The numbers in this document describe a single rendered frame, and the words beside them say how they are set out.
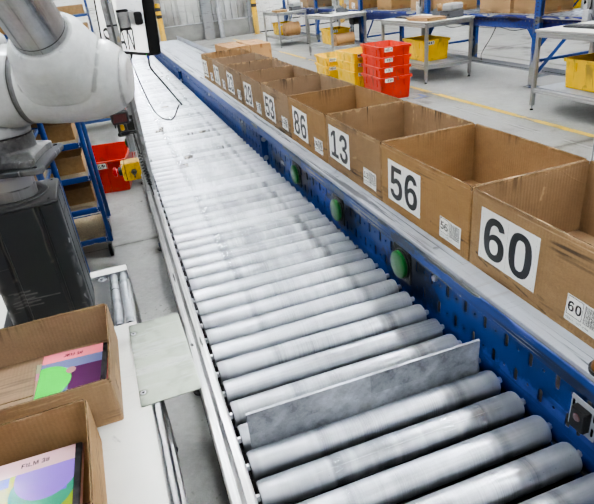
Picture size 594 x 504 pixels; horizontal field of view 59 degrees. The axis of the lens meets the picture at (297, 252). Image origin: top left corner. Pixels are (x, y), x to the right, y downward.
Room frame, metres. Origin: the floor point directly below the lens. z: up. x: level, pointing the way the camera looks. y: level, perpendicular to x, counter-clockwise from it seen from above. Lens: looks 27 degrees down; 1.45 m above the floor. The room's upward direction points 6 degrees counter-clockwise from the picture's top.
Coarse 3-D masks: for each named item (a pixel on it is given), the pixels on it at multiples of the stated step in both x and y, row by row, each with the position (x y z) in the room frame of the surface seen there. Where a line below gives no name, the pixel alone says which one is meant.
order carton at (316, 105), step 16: (288, 96) 2.09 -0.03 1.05; (304, 96) 2.12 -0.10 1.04; (320, 96) 2.14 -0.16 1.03; (336, 96) 2.15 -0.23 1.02; (352, 96) 2.17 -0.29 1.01; (368, 96) 2.07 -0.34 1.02; (384, 96) 1.94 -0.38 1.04; (304, 112) 1.91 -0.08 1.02; (320, 112) 1.76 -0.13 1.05; (320, 128) 1.77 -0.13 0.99; (304, 144) 1.95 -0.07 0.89
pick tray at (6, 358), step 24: (72, 312) 1.00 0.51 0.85; (96, 312) 1.01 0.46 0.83; (0, 336) 0.96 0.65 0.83; (24, 336) 0.97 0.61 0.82; (48, 336) 0.98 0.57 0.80; (72, 336) 0.99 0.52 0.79; (96, 336) 1.01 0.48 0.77; (0, 360) 0.95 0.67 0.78; (24, 360) 0.96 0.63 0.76; (0, 384) 0.89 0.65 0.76; (24, 384) 0.88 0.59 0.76; (96, 384) 0.75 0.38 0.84; (120, 384) 0.84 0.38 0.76; (0, 408) 0.81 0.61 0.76; (24, 408) 0.71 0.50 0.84; (48, 408) 0.72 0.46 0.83; (96, 408) 0.74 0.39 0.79; (120, 408) 0.76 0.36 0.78
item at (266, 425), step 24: (432, 360) 0.77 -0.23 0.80; (456, 360) 0.78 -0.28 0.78; (336, 384) 0.72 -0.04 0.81; (360, 384) 0.73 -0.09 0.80; (384, 384) 0.74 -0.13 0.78; (408, 384) 0.75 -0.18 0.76; (432, 384) 0.77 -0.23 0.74; (264, 408) 0.68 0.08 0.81; (288, 408) 0.69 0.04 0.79; (312, 408) 0.70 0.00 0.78; (336, 408) 0.71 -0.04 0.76; (360, 408) 0.73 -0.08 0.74; (264, 432) 0.67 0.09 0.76; (288, 432) 0.69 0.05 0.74
